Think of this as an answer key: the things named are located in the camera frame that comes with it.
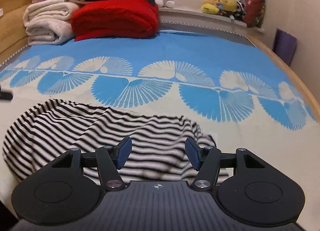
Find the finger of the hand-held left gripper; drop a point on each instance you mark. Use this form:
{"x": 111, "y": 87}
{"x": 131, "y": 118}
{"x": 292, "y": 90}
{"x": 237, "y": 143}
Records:
{"x": 5, "y": 94}

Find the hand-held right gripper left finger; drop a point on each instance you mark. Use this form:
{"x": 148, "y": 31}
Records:
{"x": 124, "y": 153}

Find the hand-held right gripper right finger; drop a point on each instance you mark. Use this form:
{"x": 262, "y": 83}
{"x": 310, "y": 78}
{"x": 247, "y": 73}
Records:
{"x": 192, "y": 155}

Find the black white striped shirt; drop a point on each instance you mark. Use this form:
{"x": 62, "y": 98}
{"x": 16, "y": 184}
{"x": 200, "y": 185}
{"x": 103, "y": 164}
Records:
{"x": 105, "y": 126}

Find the white folded blanket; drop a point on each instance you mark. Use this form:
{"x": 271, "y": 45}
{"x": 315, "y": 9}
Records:
{"x": 47, "y": 21}

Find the blue patterned bed sheet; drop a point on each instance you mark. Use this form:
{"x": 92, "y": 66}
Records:
{"x": 160, "y": 53}

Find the red folded blanket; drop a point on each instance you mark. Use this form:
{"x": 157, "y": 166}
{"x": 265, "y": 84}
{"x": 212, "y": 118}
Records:
{"x": 115, "y": 18}

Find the white window sill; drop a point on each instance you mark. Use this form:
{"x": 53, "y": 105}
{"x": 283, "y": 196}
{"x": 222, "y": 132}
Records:
{"x": 190, "y": 12}

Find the purple folder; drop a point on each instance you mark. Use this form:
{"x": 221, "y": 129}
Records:
{"x": 285, "y": 46}

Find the yellow duck plush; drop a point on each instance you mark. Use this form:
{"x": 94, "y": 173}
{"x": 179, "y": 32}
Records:
{"x": 210, "y": 4}

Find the yellow round plush toy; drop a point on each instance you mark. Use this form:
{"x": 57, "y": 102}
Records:
{"x": 228, "y": 5}

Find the red patterned cushion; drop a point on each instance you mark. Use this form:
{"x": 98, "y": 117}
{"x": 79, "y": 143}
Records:
{"x": 255, "y": 11}

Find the wooden bed frame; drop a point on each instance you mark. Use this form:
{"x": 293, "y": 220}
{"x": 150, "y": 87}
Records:
{"x": 10, "y": 21}

